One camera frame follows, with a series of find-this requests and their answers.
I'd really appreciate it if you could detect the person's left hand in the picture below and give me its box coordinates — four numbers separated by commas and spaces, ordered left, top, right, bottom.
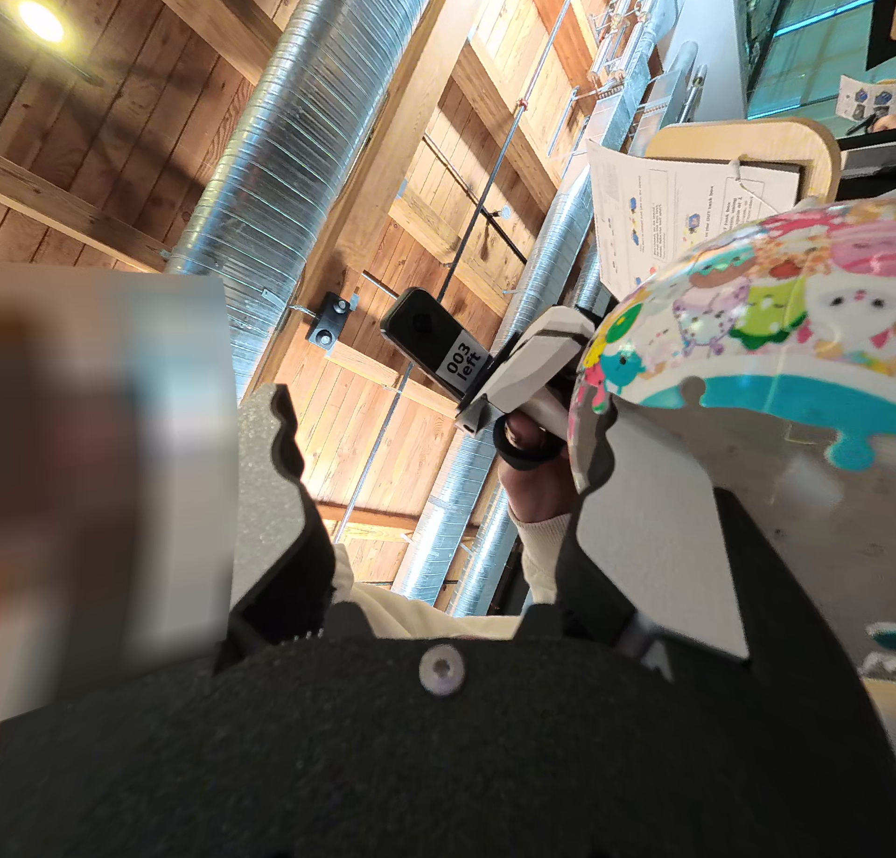
497, 409, 582, 524

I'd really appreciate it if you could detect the colourful puzzle ball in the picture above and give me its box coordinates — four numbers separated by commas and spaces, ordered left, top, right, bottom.
568, 196, 896, 677

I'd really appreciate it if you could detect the round ceiling lamp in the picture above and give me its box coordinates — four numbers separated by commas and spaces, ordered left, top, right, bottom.
10, 0, 71, 47

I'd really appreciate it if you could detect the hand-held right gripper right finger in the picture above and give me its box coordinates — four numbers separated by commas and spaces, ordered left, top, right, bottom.
556, 405, 750, 662

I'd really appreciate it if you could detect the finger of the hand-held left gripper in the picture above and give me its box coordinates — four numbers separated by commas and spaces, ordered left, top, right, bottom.
520, 304, 597, 346
454, 335, 587, 440

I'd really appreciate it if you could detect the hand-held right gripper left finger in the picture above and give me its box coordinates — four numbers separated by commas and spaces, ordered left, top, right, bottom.
227, 384, 337, 648

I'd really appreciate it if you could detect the black ceiling bracket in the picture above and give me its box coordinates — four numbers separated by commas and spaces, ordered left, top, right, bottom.
308, 293, 352, 349

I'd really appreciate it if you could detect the silver ventilation duct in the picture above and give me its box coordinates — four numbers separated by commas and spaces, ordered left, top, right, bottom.
392, 165, 610, 617
164, 0, 450, 400

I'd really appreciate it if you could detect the wooden board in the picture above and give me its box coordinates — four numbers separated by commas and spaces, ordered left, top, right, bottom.
644, 118, 841, 204

